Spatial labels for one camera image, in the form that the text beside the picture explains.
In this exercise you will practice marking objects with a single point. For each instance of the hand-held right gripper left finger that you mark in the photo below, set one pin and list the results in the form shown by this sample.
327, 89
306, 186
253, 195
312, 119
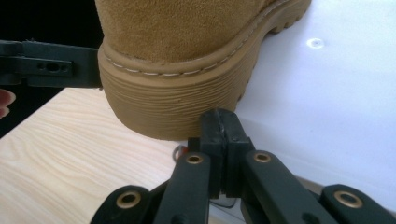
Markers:
186, 186

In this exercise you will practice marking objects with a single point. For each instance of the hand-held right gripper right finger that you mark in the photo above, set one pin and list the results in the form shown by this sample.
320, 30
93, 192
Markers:
267, 186

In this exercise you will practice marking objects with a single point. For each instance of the tan suede boot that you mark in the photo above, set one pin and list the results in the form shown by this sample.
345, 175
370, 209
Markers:
174, 31

